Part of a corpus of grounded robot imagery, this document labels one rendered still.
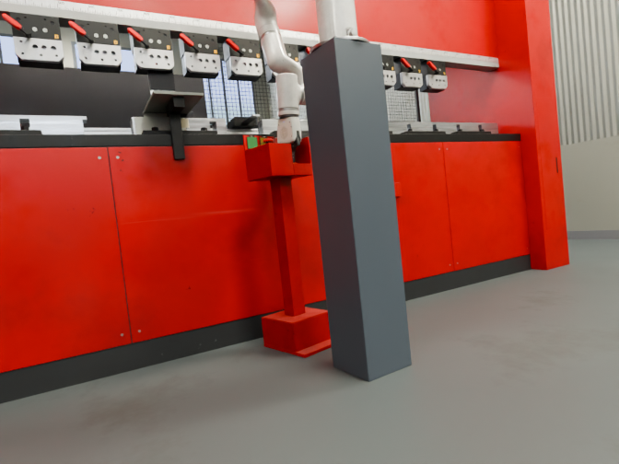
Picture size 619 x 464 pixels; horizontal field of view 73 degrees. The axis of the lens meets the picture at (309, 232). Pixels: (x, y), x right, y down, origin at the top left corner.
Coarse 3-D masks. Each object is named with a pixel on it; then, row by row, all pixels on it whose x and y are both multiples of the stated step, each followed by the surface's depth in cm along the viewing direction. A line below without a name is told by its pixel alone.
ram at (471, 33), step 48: (96, 0) 161; (144, 0) 170; (192, 0) 179; (240, 0) 189; (288, 0) 201; (384, 0) 229; (432, 0) 247; (480, 0) 267; (432, 48) 246; (480, 48) 266
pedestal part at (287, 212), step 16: (272, 192) 164; (288, 192) 163; (288, 208) 163; (288, 224) 162; (288, 240) 162; (288, 256) 162; (288, 272) 162; (288, 288) 163; (288, 304) 164; (304, 304) 166
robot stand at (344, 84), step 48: (336, 48) 119; (336, 96) 120; (384, 96) 128; (336, 144) 123; (384, 144) 128; (336, 192) 125; (384, 192) 128; (336, 240) 128; (384, 240) 127; (336, 288) 131; (384, 288) 127; (336, 336) 134; (384, 336) 126
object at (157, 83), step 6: (150, 72) 173; (156, 72) 174; (162, 72) 176; (168, 72) 177; (150, 78) 173; (156, 78) 174; (162, 78) 175; (168, 78) 177; (150, 84) 173; (156, 84) 174; (162, 84) 175; (168, 84) 177; (174, 84) 178; (150, 90) 174; (156, 90) 175; (162, 90) 176; (168, 90) 177; (174, 90) 178
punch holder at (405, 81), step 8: (400, 56) 234; (400, 64) 235; (416, 64) 240; (400, 72) 236; (416, 72) 240; (400, 80) 237; (408, 80) 236; (416, 80) 239; (400, 88) 240; (408, 88) 242; (416, 88) 244
